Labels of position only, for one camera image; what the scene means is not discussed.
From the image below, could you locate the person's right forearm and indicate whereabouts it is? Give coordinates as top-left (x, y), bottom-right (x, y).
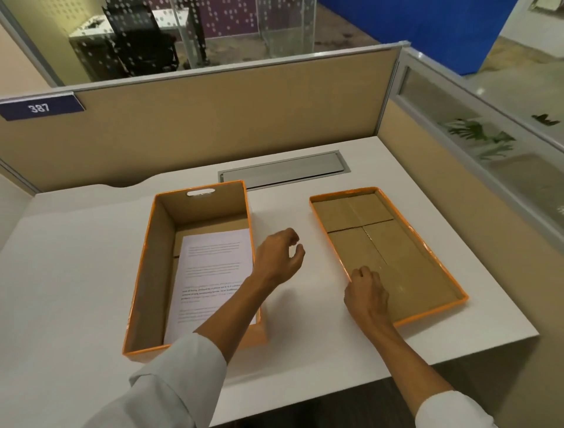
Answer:
top-left (365, 318), bottom-right (498, 428)

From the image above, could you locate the white background desk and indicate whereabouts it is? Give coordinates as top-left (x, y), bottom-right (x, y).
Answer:
top-left (68, 9), bottom-right (190, 45)

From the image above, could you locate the blue board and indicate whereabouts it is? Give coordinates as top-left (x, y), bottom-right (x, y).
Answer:
top-left (317, 0), bottom-right (519, 76)

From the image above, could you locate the person's left forearm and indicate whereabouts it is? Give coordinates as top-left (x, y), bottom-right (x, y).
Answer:
top-left (84, 274), bottom-right (266, 428)

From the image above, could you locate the beige partition with glass strip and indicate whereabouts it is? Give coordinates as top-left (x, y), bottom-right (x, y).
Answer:
top-left (377, 46), bottom-right (564, 428)

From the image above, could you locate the person's left hand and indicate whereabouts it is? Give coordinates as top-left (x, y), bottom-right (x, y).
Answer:
top-left (252, 228), bottom-right (306, 290)

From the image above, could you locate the deep orange cardboard box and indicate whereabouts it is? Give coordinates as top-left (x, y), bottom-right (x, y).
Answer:
top-left (122, 180), bottom-right (268, 363)

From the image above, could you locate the beige desk partition panel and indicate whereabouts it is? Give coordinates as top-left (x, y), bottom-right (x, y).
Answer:
top-left (0, 41), bottom-right (411, 195)

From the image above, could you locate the shallow orange box lid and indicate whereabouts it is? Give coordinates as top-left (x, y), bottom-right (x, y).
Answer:
top-left (309, 187), bottom-right (469, 328)

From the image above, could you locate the person's right hand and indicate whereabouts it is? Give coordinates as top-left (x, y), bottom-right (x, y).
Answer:
top-left (344, 266), bottom-right (391, 329)

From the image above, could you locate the white printed paper sheet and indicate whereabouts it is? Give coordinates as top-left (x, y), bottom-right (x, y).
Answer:
top-left (164, 228), bottom-right (255, 345)

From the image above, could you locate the grey cable hatch cover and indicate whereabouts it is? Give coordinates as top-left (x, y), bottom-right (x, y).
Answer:
top-left (218, 151), bottom-right (351, 191)

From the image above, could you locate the black office chair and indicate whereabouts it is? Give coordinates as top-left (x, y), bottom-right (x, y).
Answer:
top-left (103, 0), bottom-right (181, 78)

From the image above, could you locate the blue desk number sign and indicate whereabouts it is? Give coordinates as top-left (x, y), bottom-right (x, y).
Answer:
top-left (0, 92), bottom-right (86, 122)

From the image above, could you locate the clear glass panel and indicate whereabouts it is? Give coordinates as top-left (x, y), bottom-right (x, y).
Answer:
top-left (258, 0), bottom-right (318, 59)

